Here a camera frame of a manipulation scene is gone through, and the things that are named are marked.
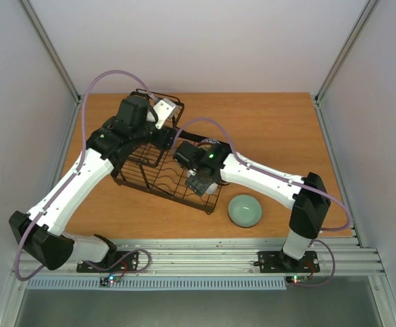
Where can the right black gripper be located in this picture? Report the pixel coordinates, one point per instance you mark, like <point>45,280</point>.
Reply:
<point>198,182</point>

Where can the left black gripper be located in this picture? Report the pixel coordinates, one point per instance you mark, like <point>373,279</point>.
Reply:
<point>166,142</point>

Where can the blue white patterned bowl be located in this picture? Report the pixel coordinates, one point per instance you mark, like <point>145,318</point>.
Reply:
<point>208,142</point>

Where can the plain white bowl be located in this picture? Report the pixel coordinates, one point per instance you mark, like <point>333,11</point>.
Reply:
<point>211,187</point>

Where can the black wire dish rack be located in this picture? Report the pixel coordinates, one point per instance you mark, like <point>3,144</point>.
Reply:
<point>151,170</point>

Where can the brown rimmed bowl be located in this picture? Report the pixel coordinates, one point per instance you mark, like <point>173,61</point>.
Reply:
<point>245,211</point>

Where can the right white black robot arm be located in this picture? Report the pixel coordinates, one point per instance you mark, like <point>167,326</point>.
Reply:
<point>304,196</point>

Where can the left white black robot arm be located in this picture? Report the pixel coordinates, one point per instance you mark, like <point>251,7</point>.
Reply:
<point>40,231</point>

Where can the right small circuit board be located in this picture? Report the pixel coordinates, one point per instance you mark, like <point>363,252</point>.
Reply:
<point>296,279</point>

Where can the small circuit board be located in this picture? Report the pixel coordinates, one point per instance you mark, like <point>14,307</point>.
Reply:
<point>111,281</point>
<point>296,279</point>

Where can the left small circuit board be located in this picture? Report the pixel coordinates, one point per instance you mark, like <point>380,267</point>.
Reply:
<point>111,281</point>

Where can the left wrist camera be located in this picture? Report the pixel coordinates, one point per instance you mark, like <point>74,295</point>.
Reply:
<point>165,109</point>

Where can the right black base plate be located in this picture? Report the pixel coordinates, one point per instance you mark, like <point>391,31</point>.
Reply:
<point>277,262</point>

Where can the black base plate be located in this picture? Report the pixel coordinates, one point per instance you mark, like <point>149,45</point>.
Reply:
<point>117,262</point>
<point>277,262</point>

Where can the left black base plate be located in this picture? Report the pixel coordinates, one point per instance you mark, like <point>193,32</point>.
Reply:
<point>117,262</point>

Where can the grey slotted cable duct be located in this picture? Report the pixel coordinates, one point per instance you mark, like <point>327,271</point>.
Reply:
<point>157,283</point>

